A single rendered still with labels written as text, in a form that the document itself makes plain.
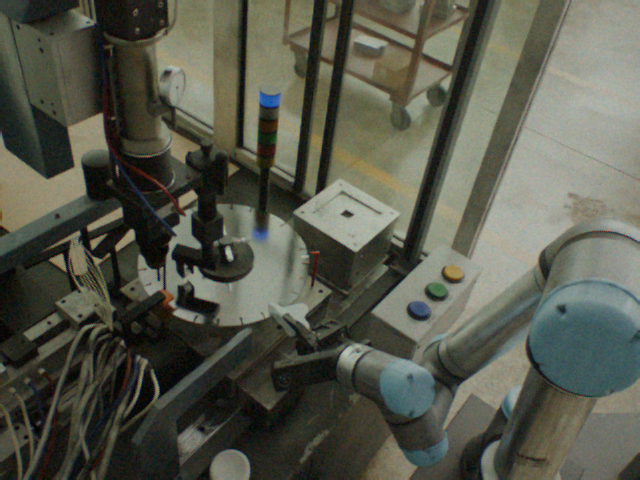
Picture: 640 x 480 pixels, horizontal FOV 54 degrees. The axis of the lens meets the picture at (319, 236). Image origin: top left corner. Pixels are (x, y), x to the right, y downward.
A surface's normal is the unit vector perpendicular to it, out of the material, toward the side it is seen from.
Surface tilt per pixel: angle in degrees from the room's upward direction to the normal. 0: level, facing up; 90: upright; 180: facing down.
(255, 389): 0
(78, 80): 90
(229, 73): 90
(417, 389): 58
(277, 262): 0
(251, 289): 0
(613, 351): 82
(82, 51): 90
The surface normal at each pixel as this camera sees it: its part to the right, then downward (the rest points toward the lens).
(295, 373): 0.10, 0.31
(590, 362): -0.44, 0.47
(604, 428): 0.11, -0.73
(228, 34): -0.62, 0.48
